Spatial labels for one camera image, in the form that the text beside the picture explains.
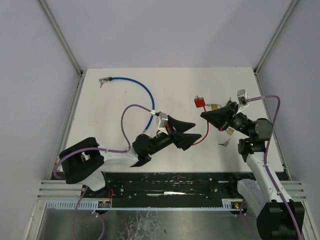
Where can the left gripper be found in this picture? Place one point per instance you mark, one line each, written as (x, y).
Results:
(170, 133)

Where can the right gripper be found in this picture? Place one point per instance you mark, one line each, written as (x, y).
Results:
(230, 118)

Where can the small brass padlock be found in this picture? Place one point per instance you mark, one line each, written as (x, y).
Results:
(214, 106)

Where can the long shackle brass padlock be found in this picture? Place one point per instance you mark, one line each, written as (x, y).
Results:
(229, 130)

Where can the red cable padlock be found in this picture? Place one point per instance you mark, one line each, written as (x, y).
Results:
(201, 104)

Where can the silver keys of long padlock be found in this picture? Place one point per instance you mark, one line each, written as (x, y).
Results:
(225, 144)

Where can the keys of red padlock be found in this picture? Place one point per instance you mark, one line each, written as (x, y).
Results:
(198, 97)

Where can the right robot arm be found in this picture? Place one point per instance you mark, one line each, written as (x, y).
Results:
(278, 217)

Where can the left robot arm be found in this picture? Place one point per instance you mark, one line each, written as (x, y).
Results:
(83, 162)

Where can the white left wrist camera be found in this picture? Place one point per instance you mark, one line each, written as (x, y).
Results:
(162, 121)

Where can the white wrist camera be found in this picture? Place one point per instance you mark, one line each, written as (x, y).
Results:
(162, 121)
(243, 100)

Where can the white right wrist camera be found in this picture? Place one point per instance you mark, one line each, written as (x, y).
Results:
(243, 100)

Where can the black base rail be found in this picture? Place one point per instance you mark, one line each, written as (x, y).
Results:
(196, 188)

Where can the blue cable lock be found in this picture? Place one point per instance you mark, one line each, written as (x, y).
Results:
(109, 79)

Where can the keys of blue cable lock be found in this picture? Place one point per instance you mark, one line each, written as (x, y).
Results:
(101, 81)

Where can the right aluminium frame post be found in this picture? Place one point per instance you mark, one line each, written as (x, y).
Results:
(276, 35)

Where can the aluminium frame post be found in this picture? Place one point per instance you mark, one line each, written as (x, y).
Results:
(60, 36)
(276, 35)

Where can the left aluminium frame post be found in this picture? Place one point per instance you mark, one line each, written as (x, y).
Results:
(60, 36)

